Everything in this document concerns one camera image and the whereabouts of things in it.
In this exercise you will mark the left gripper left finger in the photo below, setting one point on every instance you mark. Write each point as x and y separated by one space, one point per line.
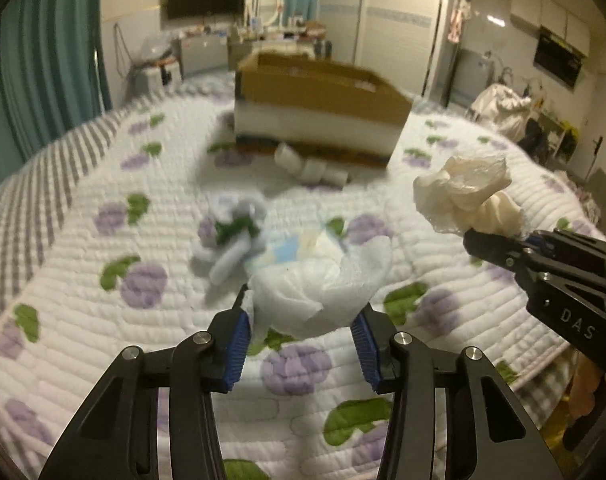
114 433

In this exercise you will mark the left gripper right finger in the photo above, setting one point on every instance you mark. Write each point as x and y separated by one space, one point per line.
489 435

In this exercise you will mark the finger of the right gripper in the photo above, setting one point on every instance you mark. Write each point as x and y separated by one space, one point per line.
503 252
560 241

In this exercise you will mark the cream cloth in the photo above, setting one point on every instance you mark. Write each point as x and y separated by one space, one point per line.
469 194

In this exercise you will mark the white cloth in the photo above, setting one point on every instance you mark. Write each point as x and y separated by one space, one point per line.
311 284

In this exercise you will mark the white socks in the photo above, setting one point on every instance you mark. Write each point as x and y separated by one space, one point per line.
310 171

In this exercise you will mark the white green plush toy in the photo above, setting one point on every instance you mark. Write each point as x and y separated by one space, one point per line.
230 232

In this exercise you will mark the right human hand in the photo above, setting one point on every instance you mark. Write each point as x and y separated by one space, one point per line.
586 380

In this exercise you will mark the white jacket on chair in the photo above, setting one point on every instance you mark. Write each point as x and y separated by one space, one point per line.
501 109

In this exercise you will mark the white floral quilt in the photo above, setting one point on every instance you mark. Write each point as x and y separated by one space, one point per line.
121 271

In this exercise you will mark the black range hood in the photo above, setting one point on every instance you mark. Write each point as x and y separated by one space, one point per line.
558 59

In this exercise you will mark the grey washing machine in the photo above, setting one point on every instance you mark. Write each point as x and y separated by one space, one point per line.
473 73

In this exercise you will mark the white upper cabinets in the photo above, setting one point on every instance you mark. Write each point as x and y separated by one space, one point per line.
537 15

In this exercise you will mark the brown cardboard box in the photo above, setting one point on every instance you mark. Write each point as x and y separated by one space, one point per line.
321 109

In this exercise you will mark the white dressing table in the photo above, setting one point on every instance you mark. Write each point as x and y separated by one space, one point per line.
241 43

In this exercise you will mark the oval vanity mirror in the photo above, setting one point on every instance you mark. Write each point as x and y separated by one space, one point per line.
265 13

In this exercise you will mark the white suitcase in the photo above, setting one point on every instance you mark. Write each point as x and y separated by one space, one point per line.
154 76

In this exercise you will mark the large teal curtain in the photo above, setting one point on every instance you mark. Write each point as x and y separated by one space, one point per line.
52 77

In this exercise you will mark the small grey fridge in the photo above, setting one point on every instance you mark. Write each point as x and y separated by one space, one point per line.
199 54

